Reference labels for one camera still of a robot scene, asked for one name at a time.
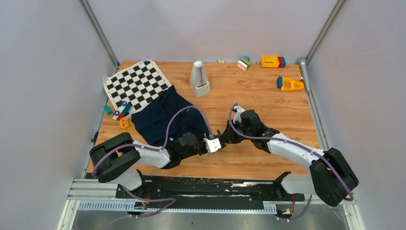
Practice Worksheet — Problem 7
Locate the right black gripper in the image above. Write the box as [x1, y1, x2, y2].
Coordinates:
[219, 120, 253, 145]

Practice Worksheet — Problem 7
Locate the navy blue garment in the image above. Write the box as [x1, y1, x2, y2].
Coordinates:
[131, 85, 209, 146]

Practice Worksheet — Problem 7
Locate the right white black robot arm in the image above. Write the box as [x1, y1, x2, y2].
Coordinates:
[221, 104, 359, 207]

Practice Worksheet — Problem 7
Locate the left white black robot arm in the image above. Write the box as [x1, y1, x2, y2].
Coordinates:
[90, 132, 225, 198]

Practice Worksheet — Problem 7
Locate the white metronome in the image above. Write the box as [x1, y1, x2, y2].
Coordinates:
[189, 61, 211, 97]

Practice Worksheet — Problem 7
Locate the white green blue block stack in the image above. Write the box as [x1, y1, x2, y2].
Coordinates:
[237, 56, 251, 71]

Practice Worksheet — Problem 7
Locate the yellow blue toy wedge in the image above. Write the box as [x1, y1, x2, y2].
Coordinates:
[277, 76, 305, 92]

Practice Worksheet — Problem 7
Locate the yellow toy block bin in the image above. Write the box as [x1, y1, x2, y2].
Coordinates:
[260, 56, 280, 68]

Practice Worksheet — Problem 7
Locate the black white checkerboard mat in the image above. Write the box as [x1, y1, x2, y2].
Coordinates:
[103, 60, 171, 116]

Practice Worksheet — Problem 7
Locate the red blue block pair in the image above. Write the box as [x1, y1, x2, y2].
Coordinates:
[278, 56, 286, 68]

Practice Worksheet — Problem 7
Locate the yellow red toy piece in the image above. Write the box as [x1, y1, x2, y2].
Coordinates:
[119, 117, 130, 130]

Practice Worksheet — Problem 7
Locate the blue red toy car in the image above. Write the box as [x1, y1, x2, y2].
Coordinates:
[113, 101, 132, 120]

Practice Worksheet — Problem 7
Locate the grey corner pipe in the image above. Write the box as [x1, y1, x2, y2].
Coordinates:
[297, 57, 327, 142]

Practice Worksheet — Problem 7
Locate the teal toy block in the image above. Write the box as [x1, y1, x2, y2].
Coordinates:
[103, 105, 113, 115]

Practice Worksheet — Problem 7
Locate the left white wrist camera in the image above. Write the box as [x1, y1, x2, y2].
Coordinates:
[203, 137, 222, 153]

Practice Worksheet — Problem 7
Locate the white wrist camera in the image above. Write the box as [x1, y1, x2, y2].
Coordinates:
[232, 105, 245, 124]
[203, 137, 222, 153]

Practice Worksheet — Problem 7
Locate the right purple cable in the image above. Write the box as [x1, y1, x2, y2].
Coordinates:
[229, 103, 354, 221]

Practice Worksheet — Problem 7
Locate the purple cable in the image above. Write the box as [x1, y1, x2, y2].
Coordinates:
[91, 105, 213, 219]
[229, 103, 354, 221]

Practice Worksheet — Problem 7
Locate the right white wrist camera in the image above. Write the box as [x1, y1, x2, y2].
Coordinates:
[232, 105, 245, 124]

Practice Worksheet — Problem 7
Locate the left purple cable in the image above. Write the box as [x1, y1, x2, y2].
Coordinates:
[91, 105, 213, 219]

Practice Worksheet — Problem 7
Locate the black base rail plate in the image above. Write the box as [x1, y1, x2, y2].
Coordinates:
[133, 175, 305, 210]

